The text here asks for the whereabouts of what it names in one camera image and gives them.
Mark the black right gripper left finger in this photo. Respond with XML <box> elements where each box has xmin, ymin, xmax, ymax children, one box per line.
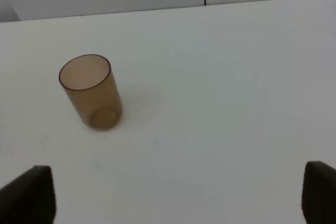
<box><xmin>1</xmin><ymin>166</ymin><xmax>57</xmax><ymax>223</ymax></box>

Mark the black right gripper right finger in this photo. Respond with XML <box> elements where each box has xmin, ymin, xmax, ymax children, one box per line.
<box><xmin>301</xmin><ymin>161</ymin><xmax>335</xmax><ymax>224</ymax></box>

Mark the translucent pink-brown plastic cup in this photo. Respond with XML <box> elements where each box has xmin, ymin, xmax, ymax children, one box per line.
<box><xmin>58</xmin><ymin>54</ymin><xmax>122</xmax><ymax>130</ymax></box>

